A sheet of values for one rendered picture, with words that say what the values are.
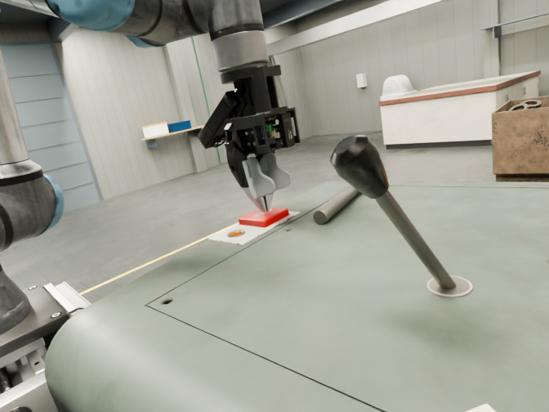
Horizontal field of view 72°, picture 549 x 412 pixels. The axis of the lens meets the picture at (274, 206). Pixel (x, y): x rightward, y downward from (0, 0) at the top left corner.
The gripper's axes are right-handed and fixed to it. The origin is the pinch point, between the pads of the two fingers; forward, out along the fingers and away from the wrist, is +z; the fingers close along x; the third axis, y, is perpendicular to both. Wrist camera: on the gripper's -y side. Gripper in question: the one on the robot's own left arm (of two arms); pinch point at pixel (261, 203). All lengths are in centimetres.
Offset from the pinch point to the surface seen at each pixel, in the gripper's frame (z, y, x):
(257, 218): 1.6, 1.1, -2.4
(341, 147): -11.5, 27.9, -18.2
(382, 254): 2.8, 23.3, -5.8
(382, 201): -6.9, 29.3, -16.1
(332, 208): 1.3, 11.4, 3.0
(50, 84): -123, -796, 262
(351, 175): -9.6, 28.6, -18.7
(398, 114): 58, -283, 688
